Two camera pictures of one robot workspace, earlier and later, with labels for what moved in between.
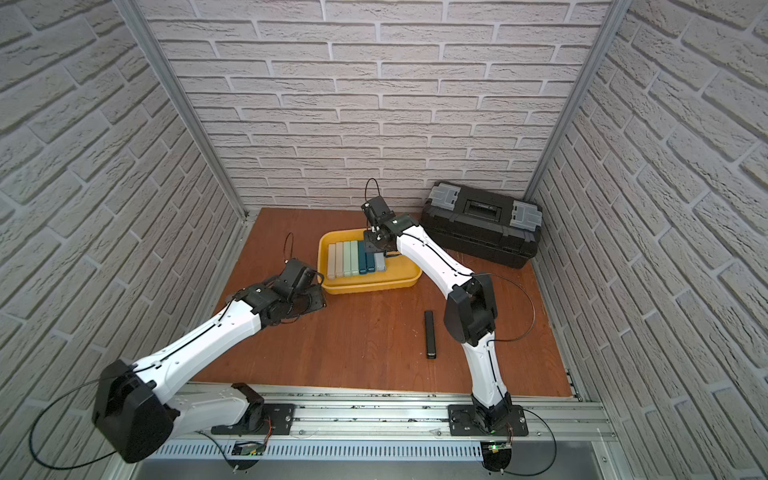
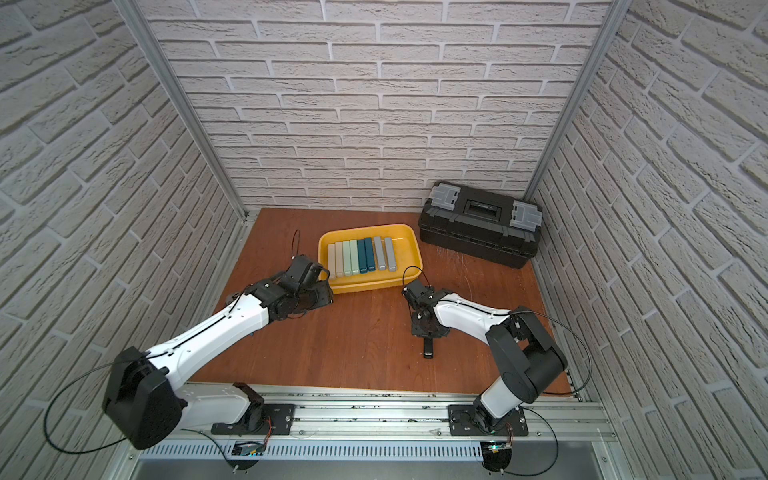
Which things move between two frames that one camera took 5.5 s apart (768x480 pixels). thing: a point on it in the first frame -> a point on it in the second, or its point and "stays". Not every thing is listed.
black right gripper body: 373,241 -> 419,329
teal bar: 370,262 stays
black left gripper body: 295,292 stays
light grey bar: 380,261 stays
